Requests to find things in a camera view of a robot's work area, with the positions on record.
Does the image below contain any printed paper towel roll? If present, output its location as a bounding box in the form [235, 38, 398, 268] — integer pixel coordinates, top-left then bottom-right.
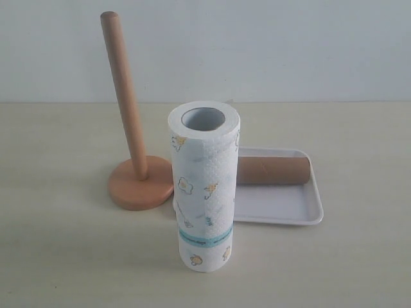
[168, 101, 240, 273]

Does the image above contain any brown cardboard tube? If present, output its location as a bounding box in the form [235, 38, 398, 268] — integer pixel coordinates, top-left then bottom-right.
[237, 157, 311, 185]

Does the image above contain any wooden paper towel holder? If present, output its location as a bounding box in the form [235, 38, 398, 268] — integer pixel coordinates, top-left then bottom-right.
[100, 11, 173, 210]

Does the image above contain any white plastic tray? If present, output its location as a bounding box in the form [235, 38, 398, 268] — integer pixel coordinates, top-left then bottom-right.
[233, 146, 324, 227]

